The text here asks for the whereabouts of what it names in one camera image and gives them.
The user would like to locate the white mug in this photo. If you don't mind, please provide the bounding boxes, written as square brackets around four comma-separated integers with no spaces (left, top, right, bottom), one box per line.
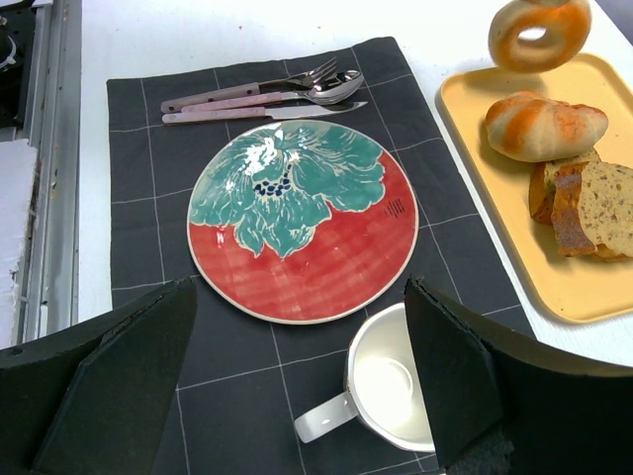
[295,303,435,452]

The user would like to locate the round striped bread roll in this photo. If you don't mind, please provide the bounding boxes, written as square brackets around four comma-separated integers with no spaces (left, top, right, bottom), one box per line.
[484,91,609,162]

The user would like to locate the dark checked placemat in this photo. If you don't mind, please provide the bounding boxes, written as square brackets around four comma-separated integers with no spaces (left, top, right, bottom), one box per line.
[107,37,532,474]

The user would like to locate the rear bread slice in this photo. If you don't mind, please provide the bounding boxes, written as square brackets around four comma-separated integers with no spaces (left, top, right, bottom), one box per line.
[528,147,602,227]

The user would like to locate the yellow rectangular tray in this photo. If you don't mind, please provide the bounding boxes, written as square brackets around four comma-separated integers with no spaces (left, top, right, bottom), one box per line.
[437,53,632,324]

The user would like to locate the red and teal plate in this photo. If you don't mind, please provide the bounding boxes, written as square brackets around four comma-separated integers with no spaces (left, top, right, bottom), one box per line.
[187,120,419,325]

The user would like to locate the pink handled knife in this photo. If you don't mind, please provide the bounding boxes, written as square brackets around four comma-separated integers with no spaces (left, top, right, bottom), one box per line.
[162,101,368,126]

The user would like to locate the aluminium table frame rail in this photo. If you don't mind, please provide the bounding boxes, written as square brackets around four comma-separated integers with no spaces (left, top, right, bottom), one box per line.
[1,1,82,344]

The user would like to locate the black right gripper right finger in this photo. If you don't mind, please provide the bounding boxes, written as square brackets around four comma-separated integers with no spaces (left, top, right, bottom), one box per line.
[405,279,632,474]

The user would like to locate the pink handled spoon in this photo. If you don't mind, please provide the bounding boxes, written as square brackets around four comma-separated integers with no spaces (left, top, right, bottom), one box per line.
[181,70,364,112]

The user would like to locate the pink handled fork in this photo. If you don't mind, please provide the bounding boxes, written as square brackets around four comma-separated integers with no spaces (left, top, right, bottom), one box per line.
[160,57,337,114]

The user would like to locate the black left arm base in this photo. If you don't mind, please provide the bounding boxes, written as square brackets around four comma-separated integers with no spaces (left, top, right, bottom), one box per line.
[0,0,36,128]

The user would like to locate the orange white bagel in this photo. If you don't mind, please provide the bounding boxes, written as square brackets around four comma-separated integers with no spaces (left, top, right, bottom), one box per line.
[488,0,592,73]

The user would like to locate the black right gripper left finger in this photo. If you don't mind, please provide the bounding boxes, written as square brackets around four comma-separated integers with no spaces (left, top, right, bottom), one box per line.
[1,278,197,474]

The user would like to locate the front seeded bread slice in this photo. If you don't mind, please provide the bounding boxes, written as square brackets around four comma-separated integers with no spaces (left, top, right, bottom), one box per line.
[551,161,632,259]

